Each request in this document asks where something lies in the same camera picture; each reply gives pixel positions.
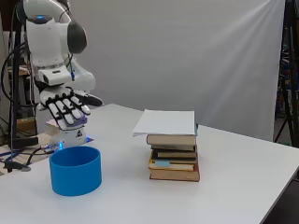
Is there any thin dark book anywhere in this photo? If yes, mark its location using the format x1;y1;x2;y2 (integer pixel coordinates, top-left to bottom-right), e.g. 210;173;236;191
150;144;198;153

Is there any white hanging sheet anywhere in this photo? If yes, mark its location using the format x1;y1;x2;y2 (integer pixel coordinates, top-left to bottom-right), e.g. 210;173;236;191
66;0;287;143

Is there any blue cable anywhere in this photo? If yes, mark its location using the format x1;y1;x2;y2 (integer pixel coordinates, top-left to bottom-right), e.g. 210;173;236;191
0;148;24;161

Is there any beige cover book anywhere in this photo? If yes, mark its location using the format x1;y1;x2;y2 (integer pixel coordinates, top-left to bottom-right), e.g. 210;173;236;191
146;133;197;147

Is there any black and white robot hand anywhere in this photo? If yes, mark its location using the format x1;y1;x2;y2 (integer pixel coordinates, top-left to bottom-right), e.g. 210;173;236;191
39;86;104;132

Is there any brown red thick book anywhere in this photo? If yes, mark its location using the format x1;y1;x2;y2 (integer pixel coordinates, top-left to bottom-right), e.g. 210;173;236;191
149;163;201;183

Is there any black stand pole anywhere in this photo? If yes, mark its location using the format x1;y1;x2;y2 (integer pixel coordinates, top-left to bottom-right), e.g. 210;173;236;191
8;18;39;150

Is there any blue round tub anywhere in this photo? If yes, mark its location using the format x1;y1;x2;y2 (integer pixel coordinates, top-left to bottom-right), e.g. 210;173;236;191
49;146;103;197

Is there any yellow book with blue label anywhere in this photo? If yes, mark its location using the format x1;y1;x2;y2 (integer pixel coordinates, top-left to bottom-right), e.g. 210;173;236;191
148;158;199;173

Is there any black table clamp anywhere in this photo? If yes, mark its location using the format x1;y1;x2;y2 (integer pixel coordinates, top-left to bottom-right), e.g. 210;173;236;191
3;159;33;174

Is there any black cover book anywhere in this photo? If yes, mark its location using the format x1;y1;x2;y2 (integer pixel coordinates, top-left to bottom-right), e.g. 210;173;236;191
150;148;199;161

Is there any white flat box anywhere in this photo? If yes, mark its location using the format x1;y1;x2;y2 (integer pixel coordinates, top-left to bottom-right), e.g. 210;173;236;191
133;108;197;137

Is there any black tripod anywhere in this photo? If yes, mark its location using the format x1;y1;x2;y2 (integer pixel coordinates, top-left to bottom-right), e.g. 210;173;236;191
273;0;299;147

